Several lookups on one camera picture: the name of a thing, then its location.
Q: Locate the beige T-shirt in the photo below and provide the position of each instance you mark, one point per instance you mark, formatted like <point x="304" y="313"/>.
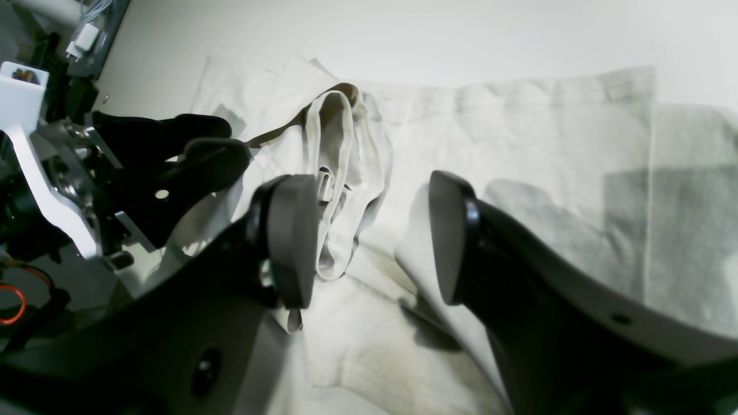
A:
<point x="552" y="246"/>

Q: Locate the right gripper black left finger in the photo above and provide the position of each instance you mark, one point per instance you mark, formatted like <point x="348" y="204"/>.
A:
<point x="184" y="346"/>

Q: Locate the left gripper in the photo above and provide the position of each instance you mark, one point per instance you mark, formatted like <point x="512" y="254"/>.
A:
<point x="32" y="150"/>

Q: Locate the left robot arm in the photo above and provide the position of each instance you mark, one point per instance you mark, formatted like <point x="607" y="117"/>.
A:
<point x="29" y="271"/>

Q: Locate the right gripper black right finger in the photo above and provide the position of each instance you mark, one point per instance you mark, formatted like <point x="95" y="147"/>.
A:
<point x="564" y="343"/>

